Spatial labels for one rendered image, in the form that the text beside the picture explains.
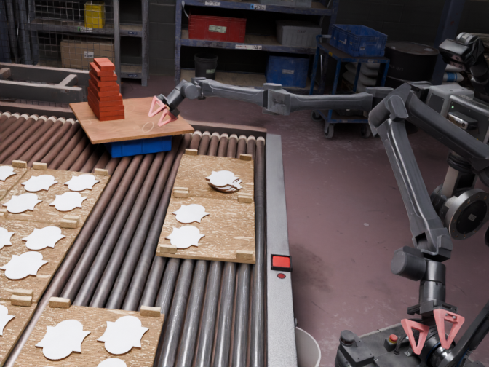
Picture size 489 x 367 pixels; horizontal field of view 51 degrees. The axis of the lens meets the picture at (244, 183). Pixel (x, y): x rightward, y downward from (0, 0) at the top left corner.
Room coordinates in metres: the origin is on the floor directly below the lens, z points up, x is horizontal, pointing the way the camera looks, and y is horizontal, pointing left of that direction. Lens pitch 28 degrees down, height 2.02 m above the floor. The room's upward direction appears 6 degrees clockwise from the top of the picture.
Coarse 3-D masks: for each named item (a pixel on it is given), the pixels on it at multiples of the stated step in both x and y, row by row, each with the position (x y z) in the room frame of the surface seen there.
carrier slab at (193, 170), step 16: (192, 160) 2.21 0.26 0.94; (208, 160) 2.23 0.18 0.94; (224, 160) 2.25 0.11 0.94; (240, 160) 2.26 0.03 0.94; (176, 176) 2.03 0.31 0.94; (192, 176) 2.05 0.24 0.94; (208, 176) 2.06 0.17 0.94; (240, 176) 2.09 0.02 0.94; (192, 192) 1.90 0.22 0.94; (208, 192) 1.91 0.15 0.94; (224, 192) 1.93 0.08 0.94
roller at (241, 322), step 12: (252, 144) 2.51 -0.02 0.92; (252, 156) 2.37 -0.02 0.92; (240, 264) 1.46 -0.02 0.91; (240, 276) 1.39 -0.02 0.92; (240, 288) 1.33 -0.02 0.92; (240, 300) 1.27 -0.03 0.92; (240, 312) 1.21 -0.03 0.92; (240, 324) 1.16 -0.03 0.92; (240, 336) 1.11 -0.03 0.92; (240, 348) 1.07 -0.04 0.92; (240, 360) 1.02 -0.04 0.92
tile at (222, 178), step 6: (216, 174) 2.01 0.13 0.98; (222, 174) 2.02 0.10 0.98; (228, 174) 2.02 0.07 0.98; (210, 180) 1.95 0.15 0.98; (216, 180) 1.96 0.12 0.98; (222, 180) 1.96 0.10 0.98; (228, 180) 1.97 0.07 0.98; (234, 180) 1.98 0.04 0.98; (216, 186) 1.91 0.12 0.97; (222, 186) 1.91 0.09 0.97
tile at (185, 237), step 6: (174, 228) 1.60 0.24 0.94; (180, 228) 1.61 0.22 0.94; (186, 228) 1.61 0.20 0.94; (192, 228) 1.61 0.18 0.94; (174, 234) 1.56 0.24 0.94; (180, 234) 1.56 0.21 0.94; (186, 234) 1.57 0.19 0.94; (192, 234) 1.57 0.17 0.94; (198, 234) 1.58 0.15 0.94; (174, 240) 1.52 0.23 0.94; (180, 240) 1.53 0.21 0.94; (186, 240) 1.53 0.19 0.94; (192, 240) 1.53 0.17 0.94; (198, 240) 1.54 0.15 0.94; (180, 246) 1.49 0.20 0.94; (186, 246) 1.49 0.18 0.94
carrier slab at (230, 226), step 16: (176, 208) 1.76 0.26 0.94; (208, 208) 1.78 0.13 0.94; (224, 208) 1.80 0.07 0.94; (240, 208) 1.81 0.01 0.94; (176, 224) 1.64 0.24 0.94; (192, 224) 1.65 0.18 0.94; (208, 224) 1.66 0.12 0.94; (224, 224) 1.68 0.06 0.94; (240, 224) 1.69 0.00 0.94; (160, 240) 1.53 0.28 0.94; (208, 240) 1.56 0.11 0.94; (224, 240) 1.57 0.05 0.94; (240, 240) 1.58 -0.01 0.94; (176, 256) 1.45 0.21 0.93; (192, 256) 1.46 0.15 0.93; (208, 256) 1.46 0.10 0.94; (224, 256) 1.47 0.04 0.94
